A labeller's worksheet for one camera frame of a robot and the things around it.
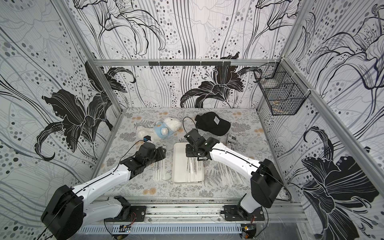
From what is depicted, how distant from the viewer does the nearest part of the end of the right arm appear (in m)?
0.57

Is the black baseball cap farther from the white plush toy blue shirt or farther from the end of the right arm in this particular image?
the end of the right arm

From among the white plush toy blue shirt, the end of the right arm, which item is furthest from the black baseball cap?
the end of the right arm

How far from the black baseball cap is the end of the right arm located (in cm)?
39

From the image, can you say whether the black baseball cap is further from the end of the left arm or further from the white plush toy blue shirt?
the end of the left arm

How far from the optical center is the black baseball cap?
3.48 feet
